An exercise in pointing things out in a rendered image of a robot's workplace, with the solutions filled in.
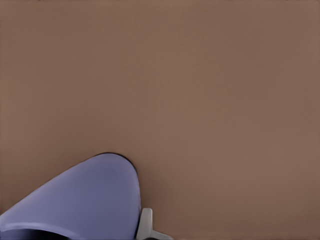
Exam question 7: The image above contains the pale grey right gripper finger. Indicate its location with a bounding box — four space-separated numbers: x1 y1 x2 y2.
136 207 174 240

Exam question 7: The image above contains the blue cup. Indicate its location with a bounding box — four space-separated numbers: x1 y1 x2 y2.
0 151 141 240

